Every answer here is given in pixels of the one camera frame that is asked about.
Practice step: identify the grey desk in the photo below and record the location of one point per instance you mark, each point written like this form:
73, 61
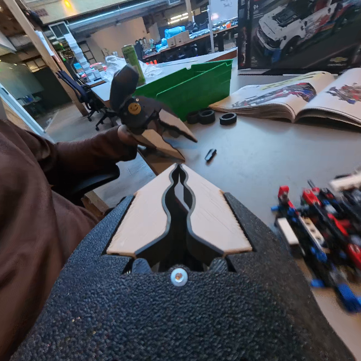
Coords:
253, 146

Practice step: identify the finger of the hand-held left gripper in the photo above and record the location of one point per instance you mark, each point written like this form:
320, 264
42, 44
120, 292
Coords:
174, 125
158, 143

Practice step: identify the green plastic bin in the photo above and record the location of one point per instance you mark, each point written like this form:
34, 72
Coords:
197, 90

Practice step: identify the black chair armrest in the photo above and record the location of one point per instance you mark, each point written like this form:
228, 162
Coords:
96, 180

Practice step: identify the wooden pillar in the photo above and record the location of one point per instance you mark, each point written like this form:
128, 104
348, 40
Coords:
42, 53

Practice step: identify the open instruction book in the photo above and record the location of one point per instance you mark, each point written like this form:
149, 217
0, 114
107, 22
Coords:
282, 101

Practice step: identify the person's left hand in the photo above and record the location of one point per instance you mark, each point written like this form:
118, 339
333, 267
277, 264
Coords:
127, 136

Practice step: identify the green drink can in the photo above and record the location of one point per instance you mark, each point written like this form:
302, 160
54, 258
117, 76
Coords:
132, 62

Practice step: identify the stack of white boxes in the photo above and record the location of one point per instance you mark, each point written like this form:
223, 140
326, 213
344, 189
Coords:
79, 56

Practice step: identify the black toy tyre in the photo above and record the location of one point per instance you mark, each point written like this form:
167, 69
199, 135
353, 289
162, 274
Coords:
193, 118
207, 117
228, 119

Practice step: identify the dark toy car box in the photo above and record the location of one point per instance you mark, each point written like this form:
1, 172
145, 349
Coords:
296, 33

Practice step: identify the small black brick piece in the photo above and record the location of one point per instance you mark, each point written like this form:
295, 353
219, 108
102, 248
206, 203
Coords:
210, 154

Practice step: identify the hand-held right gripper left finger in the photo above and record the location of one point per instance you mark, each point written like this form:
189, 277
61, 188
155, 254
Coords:
141, 222

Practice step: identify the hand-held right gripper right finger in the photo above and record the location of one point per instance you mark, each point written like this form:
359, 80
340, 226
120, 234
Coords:
217, 222

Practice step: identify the person's left forearm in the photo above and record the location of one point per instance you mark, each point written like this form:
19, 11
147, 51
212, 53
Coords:
84, 152

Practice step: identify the clear plastic bag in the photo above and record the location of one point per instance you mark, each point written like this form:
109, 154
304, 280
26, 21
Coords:
112, 64

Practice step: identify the toy brick race car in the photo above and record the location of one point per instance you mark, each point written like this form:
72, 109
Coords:
318, 234

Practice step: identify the dark office chair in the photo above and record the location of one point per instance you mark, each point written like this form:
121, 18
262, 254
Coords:
81, 93

